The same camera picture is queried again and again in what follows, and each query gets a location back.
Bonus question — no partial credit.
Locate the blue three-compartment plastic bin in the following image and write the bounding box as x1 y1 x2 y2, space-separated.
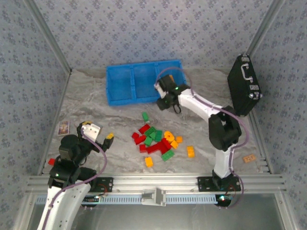
106 59 188 106

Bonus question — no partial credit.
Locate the purple playing card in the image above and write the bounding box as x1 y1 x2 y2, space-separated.
57 120 71 136

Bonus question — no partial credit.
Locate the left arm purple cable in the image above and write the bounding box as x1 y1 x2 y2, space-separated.
47 126 108 209

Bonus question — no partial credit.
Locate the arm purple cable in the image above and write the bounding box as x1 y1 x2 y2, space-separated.
47 126 108 209
155 66 249 210

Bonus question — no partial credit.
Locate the pale blue slotted cable duct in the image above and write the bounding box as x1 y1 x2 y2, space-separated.
35 194 218 205

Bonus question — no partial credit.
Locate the grey rail clamp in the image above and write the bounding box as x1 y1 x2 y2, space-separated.
141 187 167 207

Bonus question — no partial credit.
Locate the black briefcase with silver handle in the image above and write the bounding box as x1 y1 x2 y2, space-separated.
227 54 264 117

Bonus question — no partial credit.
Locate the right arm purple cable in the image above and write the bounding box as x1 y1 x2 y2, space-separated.
155 66 249 210

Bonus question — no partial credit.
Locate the aluminium corner post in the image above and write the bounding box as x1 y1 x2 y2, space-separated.
24 0 73 72
246 0 286 56

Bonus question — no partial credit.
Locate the grooved aluminium side rail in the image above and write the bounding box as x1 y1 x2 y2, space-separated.
248 111 273 174

